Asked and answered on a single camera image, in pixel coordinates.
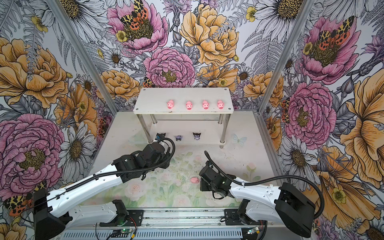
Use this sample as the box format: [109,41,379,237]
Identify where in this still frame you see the purple black-eared figure toy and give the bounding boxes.
[156,133,166,141]

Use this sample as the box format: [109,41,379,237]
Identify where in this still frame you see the small purple figure toy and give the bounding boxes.
[175,135,183,142]

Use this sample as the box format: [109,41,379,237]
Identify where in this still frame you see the black purple figure toy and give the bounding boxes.
[193,133,202,141]

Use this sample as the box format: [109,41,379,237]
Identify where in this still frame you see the pink pig toy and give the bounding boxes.
[167,100,175,109]
[186,101,193,111]
[190,177,200,184]
[217,100,225,110]
[202,100,210,110]

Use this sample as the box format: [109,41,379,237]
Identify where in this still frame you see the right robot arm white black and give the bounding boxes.
[199,163,316,238]

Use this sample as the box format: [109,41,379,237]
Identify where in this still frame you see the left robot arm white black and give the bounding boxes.
[33,138,176,240]

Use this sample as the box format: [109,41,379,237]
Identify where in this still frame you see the white two-tier shelf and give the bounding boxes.
[133,87,234,148]

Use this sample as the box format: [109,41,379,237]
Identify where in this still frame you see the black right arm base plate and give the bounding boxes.
[221,209,267,226]

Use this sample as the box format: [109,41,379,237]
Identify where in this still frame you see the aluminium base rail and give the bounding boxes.
[53,206,310,230]

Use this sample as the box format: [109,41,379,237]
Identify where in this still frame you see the grey slotted cable duct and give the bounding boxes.
[56,228,243,240]

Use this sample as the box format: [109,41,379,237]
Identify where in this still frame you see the aluminium corner post left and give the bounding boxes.
[47,1,119,116]

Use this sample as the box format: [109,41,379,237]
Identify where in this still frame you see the aluminium corner post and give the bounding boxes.
[258,0,315,115]
[47,1,119,116]

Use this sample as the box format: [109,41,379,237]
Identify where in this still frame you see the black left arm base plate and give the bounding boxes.
[99,210,145,227]

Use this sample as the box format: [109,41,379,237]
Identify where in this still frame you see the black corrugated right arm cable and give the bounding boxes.
[203,150,325,220]

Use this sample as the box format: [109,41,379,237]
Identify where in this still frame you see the aluminium corner post right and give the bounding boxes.
[258,0,315,115]

